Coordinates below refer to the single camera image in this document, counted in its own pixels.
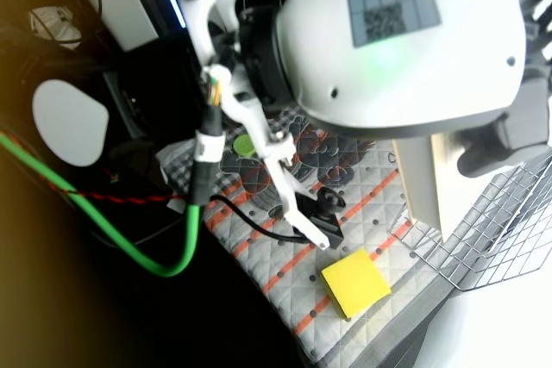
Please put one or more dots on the yellow cube block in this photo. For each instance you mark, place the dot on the yellow cube block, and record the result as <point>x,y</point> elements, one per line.
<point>353,284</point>

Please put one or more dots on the grey bear print quilt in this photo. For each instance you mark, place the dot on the grey bear print quilt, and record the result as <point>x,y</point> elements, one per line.
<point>358,221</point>

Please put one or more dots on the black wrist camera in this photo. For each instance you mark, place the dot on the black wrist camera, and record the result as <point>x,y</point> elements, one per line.
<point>321,219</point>

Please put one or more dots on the small white plastic device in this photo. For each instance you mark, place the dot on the small white plastic device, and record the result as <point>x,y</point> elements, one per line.
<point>56,25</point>

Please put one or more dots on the green sandwich cookie toy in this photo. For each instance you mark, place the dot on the green sandwich cookie toy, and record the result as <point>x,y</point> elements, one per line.
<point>244,146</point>

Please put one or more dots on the white panel with blue light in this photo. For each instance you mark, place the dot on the white panel with blue light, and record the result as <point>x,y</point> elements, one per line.
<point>125,1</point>

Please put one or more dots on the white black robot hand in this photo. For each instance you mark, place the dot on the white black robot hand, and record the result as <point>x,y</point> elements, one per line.
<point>388,83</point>

